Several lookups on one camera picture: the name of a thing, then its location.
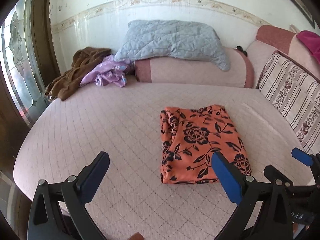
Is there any orange black floral garment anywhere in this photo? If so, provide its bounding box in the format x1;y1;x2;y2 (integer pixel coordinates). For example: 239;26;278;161
160;105;252;184

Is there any brown clothing pile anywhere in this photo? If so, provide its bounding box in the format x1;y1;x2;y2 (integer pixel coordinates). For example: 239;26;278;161
44;47;112;101

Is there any person's right hand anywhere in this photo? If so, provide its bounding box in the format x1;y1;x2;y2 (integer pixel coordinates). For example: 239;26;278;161
128;232;144;240

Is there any striped floral pillow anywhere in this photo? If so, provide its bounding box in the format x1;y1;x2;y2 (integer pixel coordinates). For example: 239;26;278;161
257;50;319;154

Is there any pink quilted mattress cover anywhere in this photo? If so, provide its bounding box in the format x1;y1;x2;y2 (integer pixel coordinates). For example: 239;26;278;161
13;81;313;239

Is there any pink bolster cushion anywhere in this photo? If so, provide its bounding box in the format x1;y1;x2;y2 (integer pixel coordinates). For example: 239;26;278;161
135;48;254;88

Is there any magenta cloth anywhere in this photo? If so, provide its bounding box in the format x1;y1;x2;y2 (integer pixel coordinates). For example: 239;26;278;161
297;30;320;62

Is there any pink corner cushion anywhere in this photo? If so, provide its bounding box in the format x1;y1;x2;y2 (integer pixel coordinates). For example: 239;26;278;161
246;25;319;88

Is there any small black object on bolster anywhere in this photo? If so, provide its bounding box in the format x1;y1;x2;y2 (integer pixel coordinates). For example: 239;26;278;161
235;46;248;57

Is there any purple floral garment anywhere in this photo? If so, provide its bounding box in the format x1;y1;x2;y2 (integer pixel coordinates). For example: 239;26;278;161
80;55;132;88

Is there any stained glass door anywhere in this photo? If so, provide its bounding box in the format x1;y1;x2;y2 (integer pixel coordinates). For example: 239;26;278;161
1;0;60;127

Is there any grey quilted pillow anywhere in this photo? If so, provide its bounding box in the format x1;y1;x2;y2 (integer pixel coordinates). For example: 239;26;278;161
114;20;231;72

